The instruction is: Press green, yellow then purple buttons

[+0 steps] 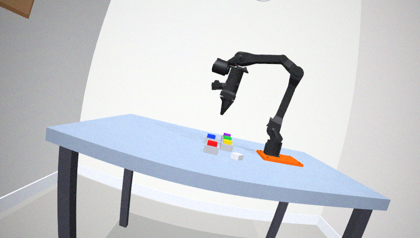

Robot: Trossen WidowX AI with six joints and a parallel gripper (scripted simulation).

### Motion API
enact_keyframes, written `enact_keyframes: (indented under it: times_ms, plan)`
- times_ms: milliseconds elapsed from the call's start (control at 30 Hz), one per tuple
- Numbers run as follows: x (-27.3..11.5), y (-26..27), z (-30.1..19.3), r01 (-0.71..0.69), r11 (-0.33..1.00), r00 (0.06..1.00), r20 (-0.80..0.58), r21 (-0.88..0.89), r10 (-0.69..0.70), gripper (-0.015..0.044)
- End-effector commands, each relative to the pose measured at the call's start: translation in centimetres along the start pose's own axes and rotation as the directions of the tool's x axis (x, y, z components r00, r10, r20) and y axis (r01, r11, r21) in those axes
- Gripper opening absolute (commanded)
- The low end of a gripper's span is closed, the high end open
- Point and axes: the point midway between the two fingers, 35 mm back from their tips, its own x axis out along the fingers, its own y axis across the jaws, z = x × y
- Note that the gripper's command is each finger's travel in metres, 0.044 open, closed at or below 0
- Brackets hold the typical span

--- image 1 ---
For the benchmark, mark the blue button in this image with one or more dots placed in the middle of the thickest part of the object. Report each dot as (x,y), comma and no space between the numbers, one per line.
(210,137)

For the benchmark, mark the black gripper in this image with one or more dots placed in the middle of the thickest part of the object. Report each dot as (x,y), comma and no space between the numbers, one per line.
(228,96)

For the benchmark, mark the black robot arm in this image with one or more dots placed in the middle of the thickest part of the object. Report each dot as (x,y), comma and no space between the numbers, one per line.
(273,145)

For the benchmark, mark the small white block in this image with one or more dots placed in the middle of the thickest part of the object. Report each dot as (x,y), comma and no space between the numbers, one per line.
(237,156)

